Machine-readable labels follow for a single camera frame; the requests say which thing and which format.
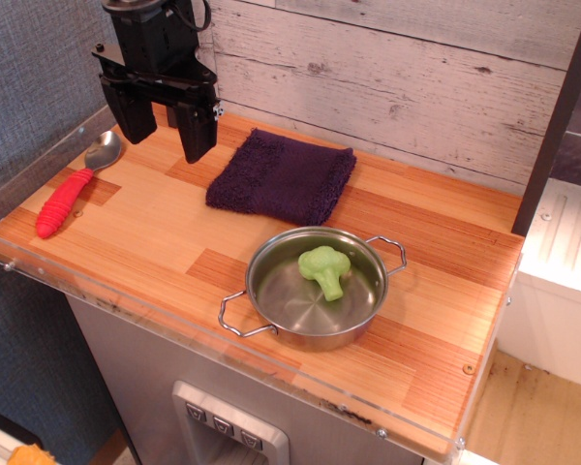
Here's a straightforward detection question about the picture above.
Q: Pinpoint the purple towel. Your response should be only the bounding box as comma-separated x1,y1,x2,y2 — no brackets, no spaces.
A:
205,129,356,226

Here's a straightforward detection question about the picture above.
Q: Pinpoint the white toy sink unit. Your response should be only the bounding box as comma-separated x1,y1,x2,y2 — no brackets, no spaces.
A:
497,179,581,385

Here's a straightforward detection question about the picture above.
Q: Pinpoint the silver ice dispenser panel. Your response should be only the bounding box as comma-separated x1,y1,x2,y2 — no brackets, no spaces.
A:
172,381,291,464

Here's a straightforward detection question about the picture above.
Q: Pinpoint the dark right shelf post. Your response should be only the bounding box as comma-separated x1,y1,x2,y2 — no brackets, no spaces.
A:
511,33,581,236

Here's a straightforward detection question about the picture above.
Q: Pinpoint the orange object bottom left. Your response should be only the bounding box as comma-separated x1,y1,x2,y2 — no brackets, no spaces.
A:
7,445,56,465

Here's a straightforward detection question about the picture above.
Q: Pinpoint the green toy broccoli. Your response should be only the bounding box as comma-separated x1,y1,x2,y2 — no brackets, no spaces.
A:
298,246,351,301

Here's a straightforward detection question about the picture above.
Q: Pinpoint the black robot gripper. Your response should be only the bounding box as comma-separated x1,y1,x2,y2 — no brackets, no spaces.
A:
96,1,218,164

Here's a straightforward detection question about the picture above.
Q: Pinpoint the grey toy fridge cabinet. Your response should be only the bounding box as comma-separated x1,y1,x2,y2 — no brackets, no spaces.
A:
68,297,423,464

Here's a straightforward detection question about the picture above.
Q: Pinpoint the red handled metal spoon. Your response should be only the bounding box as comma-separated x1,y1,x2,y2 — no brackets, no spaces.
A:
36,131,122,238

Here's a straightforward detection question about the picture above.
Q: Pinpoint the small metal pot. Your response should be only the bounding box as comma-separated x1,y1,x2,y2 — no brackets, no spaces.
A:
218,227,408,352

